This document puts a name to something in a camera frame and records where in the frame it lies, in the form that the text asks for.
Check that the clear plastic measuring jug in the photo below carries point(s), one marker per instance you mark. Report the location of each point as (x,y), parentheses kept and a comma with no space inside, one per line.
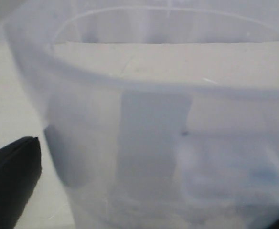
(158,114)

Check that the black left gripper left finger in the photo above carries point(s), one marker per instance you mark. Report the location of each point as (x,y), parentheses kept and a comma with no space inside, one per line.
(20,170)

